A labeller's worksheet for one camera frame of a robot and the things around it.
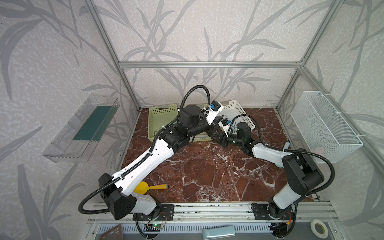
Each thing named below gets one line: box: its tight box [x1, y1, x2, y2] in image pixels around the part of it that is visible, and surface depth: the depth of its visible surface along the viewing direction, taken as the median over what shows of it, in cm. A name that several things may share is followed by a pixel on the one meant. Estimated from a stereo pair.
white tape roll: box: [310, 219, 329, 239], surface depth 70 cm
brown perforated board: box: [99, 224, 124, 240], surface depth 69 cm
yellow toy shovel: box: [133, 181, 170, 195], surface depth 82 cm
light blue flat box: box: [202, 225, 236, 240], surface depth 66 cm
